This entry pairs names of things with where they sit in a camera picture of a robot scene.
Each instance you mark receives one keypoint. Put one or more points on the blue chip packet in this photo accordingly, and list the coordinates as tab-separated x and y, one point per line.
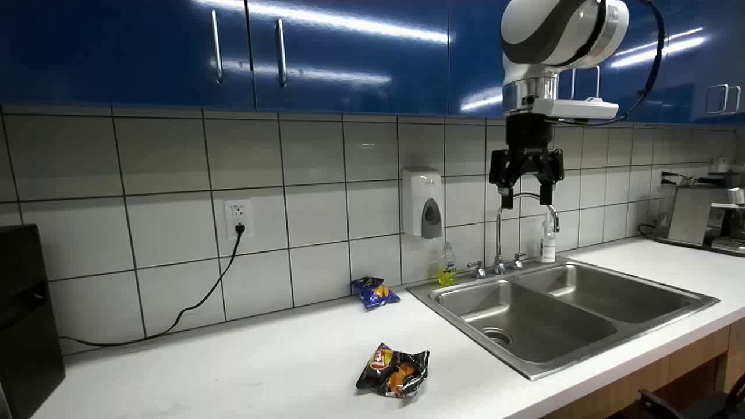
373	291

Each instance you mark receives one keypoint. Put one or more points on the black countertop appliance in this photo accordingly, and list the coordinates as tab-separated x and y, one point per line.
25	326

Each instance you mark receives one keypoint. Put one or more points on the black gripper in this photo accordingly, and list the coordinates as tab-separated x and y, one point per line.
526	142

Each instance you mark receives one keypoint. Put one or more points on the green dish soap bottle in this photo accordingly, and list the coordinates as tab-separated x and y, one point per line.
445	276

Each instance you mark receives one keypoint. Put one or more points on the wooden base cabinet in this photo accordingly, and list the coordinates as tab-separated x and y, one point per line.
682	360

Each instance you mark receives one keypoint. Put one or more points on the stainless steel double sink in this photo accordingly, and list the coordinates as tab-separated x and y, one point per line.
542	326

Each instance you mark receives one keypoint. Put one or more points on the chrome gooseneck faucet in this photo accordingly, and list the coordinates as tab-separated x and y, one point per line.
499	234

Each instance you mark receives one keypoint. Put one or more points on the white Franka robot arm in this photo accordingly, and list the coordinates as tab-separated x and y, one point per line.
560	32

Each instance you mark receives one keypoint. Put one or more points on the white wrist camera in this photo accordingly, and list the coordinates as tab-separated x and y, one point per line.
582	107

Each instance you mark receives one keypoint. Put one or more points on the blue cabinet door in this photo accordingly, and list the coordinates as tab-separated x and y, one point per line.
356	61
675	78
473	47
739	47
700	47
116	54

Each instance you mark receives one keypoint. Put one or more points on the silver coffee machine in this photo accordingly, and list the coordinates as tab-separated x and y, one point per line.
686	217

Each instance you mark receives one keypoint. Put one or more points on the white wall outlet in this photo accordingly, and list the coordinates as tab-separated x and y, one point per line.
237	213

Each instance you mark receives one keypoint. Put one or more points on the chrome faucet knob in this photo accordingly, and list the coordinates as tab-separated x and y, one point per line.
518	261
479	270

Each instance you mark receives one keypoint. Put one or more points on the black chair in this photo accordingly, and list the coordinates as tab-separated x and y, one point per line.
658	408

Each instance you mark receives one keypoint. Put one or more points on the white wall soap dispenser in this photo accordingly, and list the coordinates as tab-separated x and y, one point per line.
420	195

